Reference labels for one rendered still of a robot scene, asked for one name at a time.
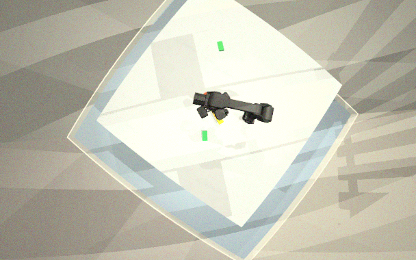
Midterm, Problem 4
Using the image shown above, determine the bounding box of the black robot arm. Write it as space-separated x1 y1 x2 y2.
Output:
192 92 274 124

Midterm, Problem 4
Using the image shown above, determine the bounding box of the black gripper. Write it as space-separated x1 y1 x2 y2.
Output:
196 92 230 118

